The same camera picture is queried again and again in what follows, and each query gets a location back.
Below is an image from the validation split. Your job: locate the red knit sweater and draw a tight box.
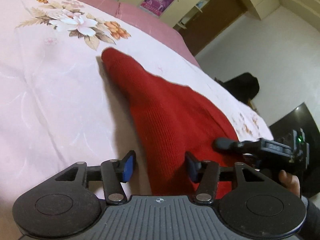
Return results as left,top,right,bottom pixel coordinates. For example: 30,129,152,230
101,48,241,196

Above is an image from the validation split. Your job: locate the right hand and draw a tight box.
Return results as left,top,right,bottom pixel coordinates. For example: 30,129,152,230
279,170,300,197

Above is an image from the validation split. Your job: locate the dark cabinet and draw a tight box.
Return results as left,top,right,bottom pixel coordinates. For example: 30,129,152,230
269,103,319,197

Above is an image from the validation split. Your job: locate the black chair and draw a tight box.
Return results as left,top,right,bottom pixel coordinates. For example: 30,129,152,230
214,72,260,105

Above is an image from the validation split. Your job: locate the white floral quilt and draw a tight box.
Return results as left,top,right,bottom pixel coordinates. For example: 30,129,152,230
1,0,272,239

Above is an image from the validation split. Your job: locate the brown wooden door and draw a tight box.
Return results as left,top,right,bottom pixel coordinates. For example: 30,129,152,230
178,0,247,56

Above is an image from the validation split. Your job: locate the pink bed sheet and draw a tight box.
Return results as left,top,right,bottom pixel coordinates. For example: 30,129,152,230
78,0,199,67

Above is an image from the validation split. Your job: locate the lower right purple poster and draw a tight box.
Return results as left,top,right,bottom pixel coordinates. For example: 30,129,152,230
140,0,174,17

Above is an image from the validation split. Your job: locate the corner shelf unit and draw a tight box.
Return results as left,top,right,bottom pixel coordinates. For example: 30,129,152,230
174,0,211,31

